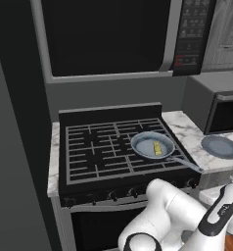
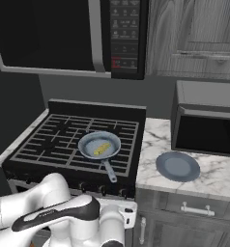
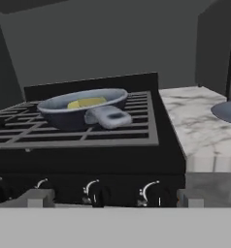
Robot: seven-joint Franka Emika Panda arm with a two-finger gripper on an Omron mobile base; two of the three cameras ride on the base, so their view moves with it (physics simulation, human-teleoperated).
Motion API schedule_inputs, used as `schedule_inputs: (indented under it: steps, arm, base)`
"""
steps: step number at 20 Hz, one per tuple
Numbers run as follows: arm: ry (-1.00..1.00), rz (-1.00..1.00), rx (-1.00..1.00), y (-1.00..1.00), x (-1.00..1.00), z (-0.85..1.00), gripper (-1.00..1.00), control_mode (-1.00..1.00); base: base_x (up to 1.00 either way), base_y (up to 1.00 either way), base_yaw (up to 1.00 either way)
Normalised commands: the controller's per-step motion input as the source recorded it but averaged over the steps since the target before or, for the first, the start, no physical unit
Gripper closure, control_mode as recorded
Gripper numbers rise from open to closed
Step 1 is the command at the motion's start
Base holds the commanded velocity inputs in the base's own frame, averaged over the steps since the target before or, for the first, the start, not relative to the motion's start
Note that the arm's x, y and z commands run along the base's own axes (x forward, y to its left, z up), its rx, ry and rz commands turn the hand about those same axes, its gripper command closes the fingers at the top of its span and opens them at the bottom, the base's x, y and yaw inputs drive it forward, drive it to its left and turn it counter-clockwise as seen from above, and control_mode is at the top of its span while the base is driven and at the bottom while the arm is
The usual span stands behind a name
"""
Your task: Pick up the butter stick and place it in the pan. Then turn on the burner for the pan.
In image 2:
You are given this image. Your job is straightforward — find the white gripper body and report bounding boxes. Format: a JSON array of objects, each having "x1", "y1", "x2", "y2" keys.
[{"x1": 95, "y1": 196, "x2": 138, "y2": 231}]

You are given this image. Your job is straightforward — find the yellow butter stick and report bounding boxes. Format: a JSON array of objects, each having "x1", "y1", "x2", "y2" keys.
[{"x1": 93, "y1": 142, "x2": 112, "y2": 156}]

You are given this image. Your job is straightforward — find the grey frying pan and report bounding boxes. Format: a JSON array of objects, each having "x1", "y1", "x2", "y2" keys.
[{"x1": 76, "y1": 130, "x2": 123, "y2": 184}]

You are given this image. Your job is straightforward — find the grey wood base cupboard door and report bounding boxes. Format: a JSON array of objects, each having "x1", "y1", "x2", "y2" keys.
[{"x1": 133, "y1": 209, "x2": 230, "y2": 247}]

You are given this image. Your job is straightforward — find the grey-blue round plate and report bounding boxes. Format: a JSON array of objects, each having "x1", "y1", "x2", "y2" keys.
[{"x1": 155, "y1": 151, "x2": 202, "y2": 183}]

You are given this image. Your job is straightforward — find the grey wood drawer front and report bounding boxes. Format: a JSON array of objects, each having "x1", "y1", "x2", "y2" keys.
[{"x1": 164, "y1": 191, "x2": 230, "y2": 224}]

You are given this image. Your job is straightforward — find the black gas range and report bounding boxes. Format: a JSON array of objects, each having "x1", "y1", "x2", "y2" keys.
[{"x1": 1, "y1": 98, "x2": 148, "y2": 201}]

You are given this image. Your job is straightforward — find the grey countertop toaster oven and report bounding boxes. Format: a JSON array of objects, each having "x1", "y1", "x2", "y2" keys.
[{"x1": 170, "y1": 79, "x2": 230, "y2": 159}]

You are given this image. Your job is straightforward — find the black overhead microwave oven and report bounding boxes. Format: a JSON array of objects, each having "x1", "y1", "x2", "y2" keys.
[{"x1": 0, "y1": 0, "x2": 151, "y2": 81}]

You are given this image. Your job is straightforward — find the white base cupboard handle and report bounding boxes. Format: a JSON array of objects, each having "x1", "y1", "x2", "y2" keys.
[{"x1": 138, "y1": 216, "x2": 148, "y2": 246}]

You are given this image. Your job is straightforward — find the white drawer handle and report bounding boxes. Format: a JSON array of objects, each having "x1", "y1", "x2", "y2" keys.
[{"x1": 180, "y1": 201, "x2": 216, "y2": 217}]

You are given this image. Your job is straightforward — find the grey wall cupboard handle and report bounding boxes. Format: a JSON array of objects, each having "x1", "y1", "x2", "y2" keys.
[{"x1": 179, "y1": 50, "x2": 230, "y2": 65}]

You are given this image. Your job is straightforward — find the silver microwave door handle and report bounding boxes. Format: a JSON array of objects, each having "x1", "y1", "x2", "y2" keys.
[{"x1": 87, "y1": 0, "x2": 108, "y2": 73}]

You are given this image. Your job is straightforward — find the grey wood wall cupboard door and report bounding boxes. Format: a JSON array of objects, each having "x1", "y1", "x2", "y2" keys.
[{"x1": 145, "y1": 0, "x2": 230, "y2": 82}]

